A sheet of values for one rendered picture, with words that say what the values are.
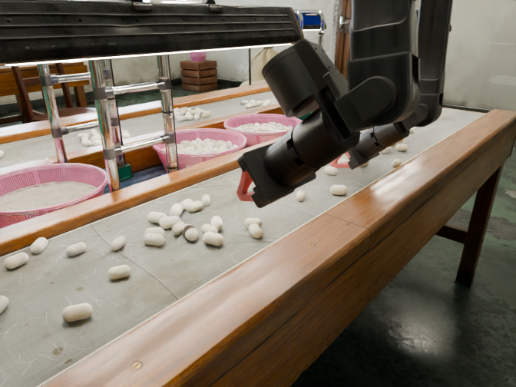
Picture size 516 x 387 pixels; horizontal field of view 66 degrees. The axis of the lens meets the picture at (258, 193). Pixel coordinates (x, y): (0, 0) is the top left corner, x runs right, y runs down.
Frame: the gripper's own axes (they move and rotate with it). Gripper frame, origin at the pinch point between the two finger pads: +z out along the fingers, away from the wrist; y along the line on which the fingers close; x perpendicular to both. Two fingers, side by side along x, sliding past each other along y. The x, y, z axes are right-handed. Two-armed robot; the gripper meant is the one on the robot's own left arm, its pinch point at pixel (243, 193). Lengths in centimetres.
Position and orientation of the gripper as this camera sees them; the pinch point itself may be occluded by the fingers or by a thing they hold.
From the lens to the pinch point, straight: 56.7
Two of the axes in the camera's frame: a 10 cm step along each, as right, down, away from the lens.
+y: -6.7, 3.0, -6.8
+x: 4.8, 8.7, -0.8
